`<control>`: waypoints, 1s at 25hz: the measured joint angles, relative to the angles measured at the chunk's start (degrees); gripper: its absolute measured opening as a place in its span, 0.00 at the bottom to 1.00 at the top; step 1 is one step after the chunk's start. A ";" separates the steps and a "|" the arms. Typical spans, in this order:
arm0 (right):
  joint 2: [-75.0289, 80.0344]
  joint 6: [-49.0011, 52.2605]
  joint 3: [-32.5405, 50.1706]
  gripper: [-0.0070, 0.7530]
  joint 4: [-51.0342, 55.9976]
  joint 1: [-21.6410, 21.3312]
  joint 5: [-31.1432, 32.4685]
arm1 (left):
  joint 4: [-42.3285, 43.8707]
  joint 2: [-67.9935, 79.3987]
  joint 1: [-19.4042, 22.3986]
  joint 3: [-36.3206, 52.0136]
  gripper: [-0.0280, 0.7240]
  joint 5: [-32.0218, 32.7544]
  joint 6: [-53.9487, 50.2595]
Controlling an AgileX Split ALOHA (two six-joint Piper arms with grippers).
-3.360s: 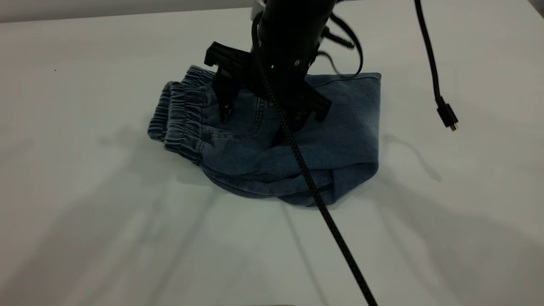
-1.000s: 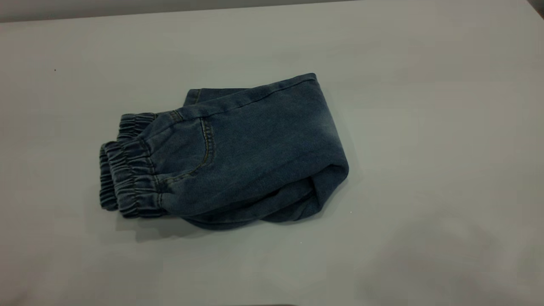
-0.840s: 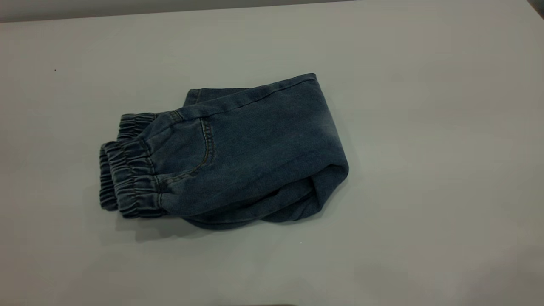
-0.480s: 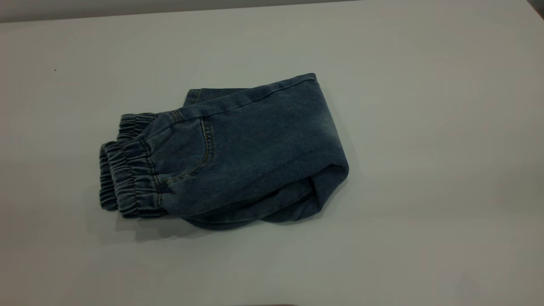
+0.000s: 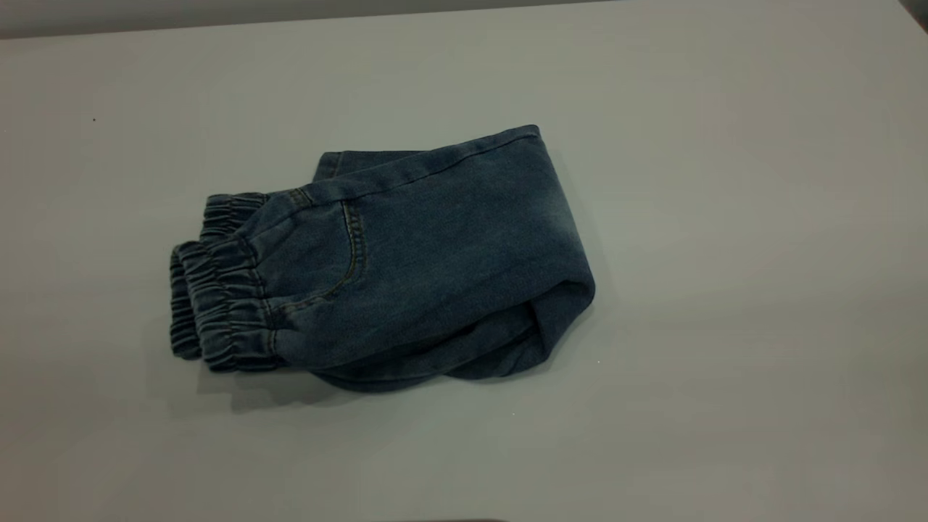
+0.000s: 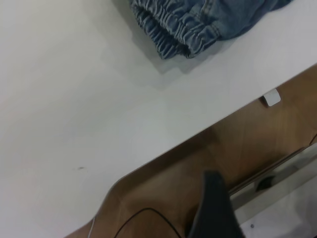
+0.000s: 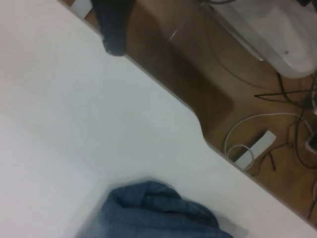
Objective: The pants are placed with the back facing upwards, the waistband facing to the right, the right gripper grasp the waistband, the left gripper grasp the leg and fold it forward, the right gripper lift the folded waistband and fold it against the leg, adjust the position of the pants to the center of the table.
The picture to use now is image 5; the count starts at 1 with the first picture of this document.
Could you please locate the blue denim printed shorts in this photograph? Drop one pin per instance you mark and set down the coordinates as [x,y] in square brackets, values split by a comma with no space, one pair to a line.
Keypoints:
[435,254]

